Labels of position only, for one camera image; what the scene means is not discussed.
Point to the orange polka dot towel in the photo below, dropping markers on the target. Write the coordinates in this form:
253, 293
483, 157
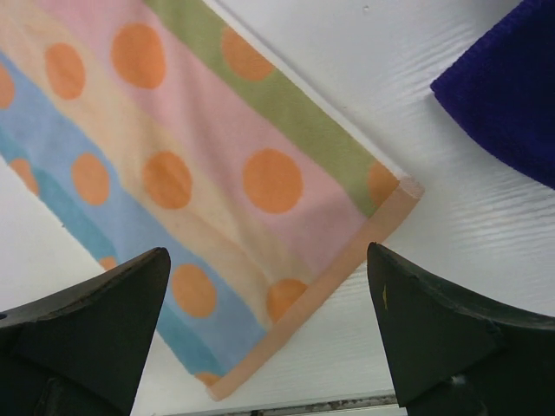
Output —
142, 123

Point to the purple towel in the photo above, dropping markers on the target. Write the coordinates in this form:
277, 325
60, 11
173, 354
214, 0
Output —
501, 90

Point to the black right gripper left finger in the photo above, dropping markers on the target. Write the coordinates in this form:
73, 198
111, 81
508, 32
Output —
82, 350

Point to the aluminium mounting rail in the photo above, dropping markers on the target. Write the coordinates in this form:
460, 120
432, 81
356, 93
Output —
380, 404

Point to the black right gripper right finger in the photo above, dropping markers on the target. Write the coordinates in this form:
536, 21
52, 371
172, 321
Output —
452, 351

